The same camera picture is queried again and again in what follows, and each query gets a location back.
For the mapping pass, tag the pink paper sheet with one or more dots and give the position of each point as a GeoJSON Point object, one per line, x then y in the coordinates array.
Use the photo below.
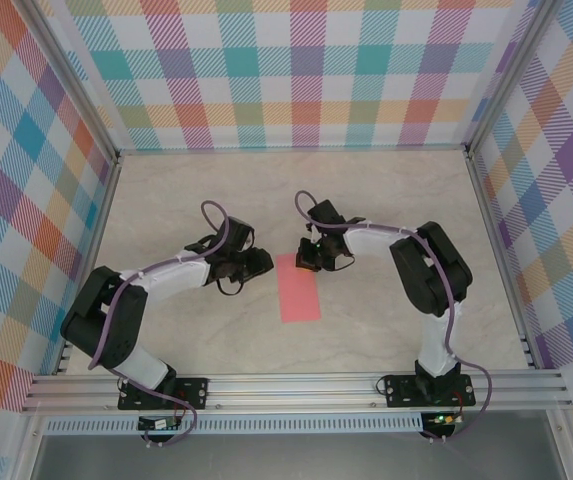
{"type": "Point", "coordinates": [298, 295]}

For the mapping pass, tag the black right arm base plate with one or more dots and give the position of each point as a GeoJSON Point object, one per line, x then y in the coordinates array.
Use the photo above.
{"type": "Point", "coordinates": [401, 390]}

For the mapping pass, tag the grey metal panel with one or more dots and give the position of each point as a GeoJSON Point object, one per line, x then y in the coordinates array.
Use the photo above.
{"type": "Point", "coordinates": [291, 460]}

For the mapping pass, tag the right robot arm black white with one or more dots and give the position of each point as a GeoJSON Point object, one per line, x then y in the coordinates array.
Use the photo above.
{"type": "Point", "coordinates": [431, 280]}

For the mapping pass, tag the thin aluminium wall rail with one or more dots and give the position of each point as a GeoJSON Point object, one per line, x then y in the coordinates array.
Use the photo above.
{"type": "Point", "coordinates": [291, 149]}

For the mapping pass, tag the aluminium table edge rail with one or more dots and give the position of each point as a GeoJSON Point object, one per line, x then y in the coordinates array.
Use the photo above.
{"type": "Point", "coordinates": [89, 265]}
{"type": "Point", "coordinates": [502, 265]}

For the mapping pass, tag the aluminium frame post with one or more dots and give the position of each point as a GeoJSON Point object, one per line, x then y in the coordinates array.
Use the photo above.
{"type": "Point", "coordinates": [511, 80]}
{"type": "Point", "coordinates": [73, 85]}

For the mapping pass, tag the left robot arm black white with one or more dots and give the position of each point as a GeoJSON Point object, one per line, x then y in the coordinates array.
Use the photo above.
{"type": "Point", "coordinates": [176, 280]}

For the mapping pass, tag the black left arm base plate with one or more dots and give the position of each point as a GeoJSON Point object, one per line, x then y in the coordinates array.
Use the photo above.
{"type": "Point", "coordinates": [193, 392]}

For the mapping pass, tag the long aluminium base rail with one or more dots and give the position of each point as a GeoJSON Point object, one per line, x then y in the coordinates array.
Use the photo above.
{"type": "Point", "coordinates": [291, 390]}

